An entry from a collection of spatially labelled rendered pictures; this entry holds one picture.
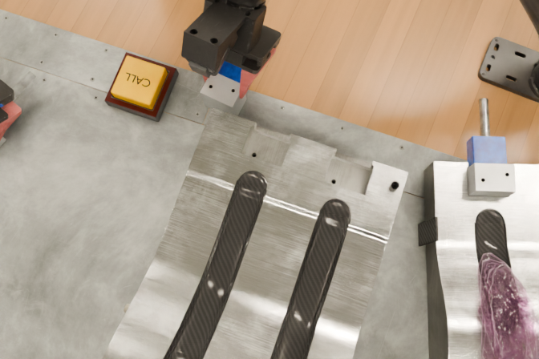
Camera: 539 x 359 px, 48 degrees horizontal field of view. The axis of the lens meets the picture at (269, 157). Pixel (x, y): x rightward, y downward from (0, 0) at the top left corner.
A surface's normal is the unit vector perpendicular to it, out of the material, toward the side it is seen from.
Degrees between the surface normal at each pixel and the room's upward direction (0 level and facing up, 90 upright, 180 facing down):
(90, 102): 0
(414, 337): 0
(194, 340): 28
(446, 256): 19
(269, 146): 0
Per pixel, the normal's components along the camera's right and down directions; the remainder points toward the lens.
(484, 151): -0.02, -0.25
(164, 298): 0.13, -0.63
